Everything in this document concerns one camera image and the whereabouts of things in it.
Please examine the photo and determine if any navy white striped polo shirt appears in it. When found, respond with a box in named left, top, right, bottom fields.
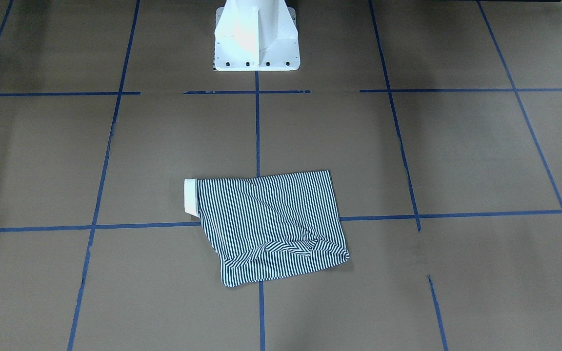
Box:
left=183, top=170, right=350, bottom=288

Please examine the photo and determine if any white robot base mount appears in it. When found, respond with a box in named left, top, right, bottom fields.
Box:
left=213, top=0, right=301, bottom=72

